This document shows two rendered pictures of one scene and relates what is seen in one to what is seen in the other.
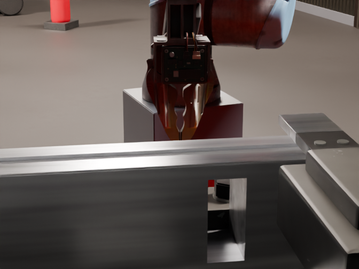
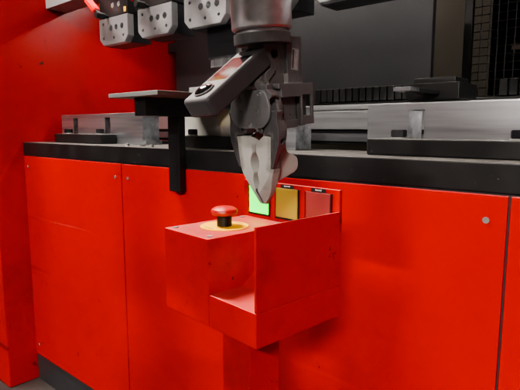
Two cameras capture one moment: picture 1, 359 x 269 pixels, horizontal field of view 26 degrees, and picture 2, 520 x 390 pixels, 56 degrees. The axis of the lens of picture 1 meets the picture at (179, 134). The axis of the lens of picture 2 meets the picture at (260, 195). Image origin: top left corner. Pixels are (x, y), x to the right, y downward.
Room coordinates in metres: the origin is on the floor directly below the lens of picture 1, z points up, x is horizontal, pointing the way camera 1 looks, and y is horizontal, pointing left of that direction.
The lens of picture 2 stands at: (1.41, 0.48, 0.92)
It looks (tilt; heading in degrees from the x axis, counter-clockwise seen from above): 8 degrees down; 230
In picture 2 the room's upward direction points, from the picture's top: straight up
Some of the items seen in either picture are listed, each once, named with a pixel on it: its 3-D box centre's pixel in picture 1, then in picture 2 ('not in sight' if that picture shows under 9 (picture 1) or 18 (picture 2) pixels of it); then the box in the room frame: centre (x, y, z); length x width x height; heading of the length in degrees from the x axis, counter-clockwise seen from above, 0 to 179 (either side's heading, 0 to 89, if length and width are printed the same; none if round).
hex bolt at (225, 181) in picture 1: (228, 188); (398, 134); (0.64, -0.04, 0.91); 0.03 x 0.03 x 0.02
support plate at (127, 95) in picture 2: not in sight; (179, 97); (0.80, -0.53, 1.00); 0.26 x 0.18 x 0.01; 8
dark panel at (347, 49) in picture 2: not in sight; (278, 73); (0.19, -0.86, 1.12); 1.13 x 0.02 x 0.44; 98
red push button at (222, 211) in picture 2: not in sight; (224, 218); (0.99, -0.10, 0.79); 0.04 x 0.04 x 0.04
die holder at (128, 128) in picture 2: not in sight; (107, 128); (0.74, -1.10, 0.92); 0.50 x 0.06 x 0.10; 98
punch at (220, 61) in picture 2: not in sight; (224, 46); (0.66, -0.55, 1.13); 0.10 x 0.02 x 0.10; 98
